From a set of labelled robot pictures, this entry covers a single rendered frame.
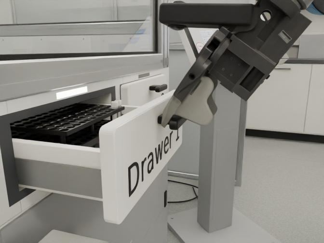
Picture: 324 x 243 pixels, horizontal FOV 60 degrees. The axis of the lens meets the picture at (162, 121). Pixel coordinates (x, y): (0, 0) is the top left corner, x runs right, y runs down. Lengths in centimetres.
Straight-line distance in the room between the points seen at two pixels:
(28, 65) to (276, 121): 315
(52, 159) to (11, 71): 11
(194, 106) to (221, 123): 105
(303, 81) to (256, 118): 62
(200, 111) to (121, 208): 15
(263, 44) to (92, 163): 24
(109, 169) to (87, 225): 29
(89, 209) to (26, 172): 21
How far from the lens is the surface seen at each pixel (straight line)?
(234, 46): 35
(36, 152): 37
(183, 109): 37
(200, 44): 122
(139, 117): 33
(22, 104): 39
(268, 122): 340
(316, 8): 54
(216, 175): 149
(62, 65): 45
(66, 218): 51
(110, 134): 28
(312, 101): 338
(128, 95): 61
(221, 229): 169
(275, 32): 36
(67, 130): 39
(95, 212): 59
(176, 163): 230
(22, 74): 39
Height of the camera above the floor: 100
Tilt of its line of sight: 14 degrees down
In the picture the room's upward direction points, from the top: straight up
